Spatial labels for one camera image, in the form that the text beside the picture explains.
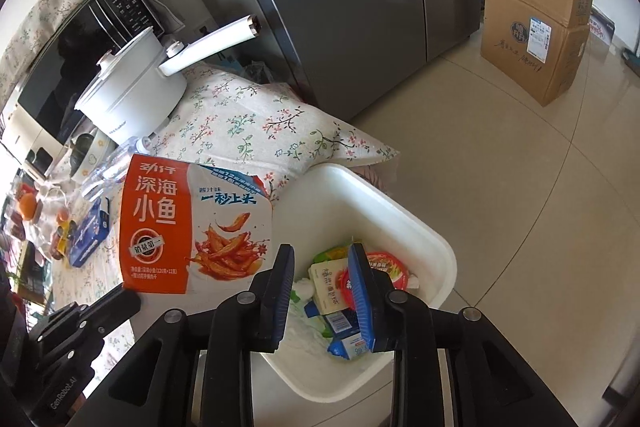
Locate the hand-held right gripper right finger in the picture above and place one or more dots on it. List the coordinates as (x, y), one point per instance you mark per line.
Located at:
(362, 297)

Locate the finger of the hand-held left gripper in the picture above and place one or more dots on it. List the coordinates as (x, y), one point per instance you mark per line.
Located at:
(112, 304)

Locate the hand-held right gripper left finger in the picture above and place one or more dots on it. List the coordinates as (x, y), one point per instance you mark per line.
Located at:
(280, 297)

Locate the orange white snack bag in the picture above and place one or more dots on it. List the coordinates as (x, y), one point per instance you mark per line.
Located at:
(160, 217)

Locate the white plastic trash bin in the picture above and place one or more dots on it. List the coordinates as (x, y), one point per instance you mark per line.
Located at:
(350, 192)

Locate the crumpled white tissue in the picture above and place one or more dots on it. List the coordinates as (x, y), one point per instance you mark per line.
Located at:
(303, 289)

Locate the beige drink carton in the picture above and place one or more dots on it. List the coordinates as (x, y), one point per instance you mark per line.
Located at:
(325, 287)

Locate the red round bowl lid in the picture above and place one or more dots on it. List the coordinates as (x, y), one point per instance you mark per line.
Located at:
(395, 269)

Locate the blue white carton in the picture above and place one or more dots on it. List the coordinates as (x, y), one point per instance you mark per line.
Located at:
(347, 348)

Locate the green snack packet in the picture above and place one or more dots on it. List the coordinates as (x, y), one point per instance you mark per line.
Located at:
(330, 253)

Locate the blue tissue box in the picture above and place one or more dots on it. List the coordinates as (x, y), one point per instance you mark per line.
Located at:
(90, 232)

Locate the red yellow snack packet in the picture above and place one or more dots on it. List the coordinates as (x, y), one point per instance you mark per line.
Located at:
(65, 242)

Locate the pink cloth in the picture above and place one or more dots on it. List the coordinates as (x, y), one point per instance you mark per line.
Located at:
(377, 179)

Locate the orange fruit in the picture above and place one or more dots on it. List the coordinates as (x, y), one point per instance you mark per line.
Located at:
(29, 208)

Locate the clear plastic water bottle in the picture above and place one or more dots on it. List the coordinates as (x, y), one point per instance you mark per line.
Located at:
(112, 167)

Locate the white bowl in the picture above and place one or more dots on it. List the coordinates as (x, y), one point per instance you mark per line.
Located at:
(90, 152)

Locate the floral tablecloth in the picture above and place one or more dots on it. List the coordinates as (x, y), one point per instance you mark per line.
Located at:
(225, 127)

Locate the white electric pot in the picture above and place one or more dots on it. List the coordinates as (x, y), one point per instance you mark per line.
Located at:
(130, 102)

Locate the clear plastic bag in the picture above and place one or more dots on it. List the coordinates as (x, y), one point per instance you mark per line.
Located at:
(260, 72)

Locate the black microwave oven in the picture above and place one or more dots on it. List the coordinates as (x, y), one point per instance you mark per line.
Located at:
(60, 72)

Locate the cardboard box with white label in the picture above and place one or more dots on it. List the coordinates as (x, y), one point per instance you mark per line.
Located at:
(525, 52)

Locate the green broom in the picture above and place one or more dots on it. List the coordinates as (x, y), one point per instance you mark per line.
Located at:
(631, 58)

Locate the white printed box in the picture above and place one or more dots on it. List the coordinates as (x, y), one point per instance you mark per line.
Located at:
(602, 27)

